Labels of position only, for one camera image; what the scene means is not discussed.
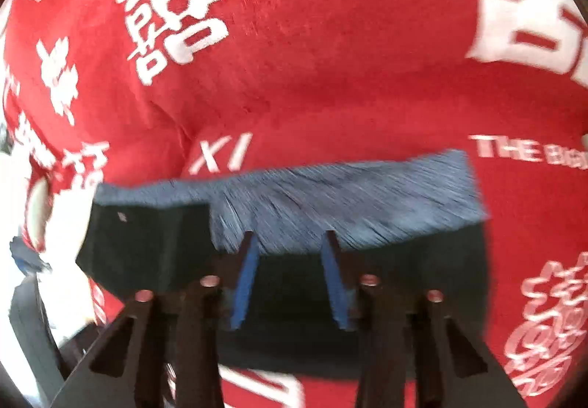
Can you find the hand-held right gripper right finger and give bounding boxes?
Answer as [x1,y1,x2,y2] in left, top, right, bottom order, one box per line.
[320,230,528,408]

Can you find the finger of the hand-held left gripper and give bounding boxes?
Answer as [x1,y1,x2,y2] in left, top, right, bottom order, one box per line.
[9,240,52,275]

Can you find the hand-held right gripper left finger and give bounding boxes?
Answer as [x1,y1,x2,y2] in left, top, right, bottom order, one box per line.
[50,231,259,408]

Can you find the black pants with blue trim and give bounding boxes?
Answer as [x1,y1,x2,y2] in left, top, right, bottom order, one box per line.
[76,150,490,381]

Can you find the red printed blanket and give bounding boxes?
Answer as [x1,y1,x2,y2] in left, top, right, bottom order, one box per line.
[0,0,588,408]

